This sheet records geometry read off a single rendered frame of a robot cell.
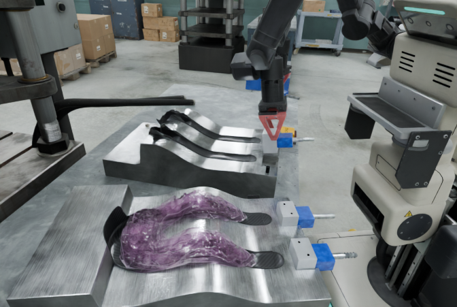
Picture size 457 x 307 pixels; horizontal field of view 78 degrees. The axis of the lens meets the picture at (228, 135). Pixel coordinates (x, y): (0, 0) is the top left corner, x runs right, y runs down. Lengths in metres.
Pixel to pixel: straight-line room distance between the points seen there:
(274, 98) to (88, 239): 0.49
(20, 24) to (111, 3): 6.90
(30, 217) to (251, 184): 0.55
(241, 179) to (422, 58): 0.54
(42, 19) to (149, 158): 0.68
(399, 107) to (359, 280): 0.77
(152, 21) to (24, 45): 6.65
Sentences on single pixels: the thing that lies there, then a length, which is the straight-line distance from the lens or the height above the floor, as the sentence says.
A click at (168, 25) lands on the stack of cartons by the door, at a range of 7.44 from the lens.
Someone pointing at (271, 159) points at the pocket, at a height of 0.88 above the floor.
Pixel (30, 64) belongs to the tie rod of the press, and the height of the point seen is 1.09.
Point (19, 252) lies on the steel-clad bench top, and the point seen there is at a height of 0.80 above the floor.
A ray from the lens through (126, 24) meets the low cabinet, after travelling 7.77.
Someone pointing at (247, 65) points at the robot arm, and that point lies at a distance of 0.71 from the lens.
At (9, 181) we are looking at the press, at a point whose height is 0.79.
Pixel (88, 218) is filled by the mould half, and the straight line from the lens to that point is 0.63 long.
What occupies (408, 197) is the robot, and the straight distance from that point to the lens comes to 0.93.
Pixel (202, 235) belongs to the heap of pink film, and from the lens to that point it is 0.55.
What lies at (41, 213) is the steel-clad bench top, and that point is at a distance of 0.87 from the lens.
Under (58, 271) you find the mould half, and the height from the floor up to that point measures 0.91.
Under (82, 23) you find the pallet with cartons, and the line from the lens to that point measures 5.27.
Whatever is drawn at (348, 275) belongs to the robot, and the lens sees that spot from 1.39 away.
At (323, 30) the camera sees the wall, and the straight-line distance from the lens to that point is 7.28.
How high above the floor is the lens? 1.32
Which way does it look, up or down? 28 degrees down
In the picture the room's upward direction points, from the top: 2 degrees clockwise
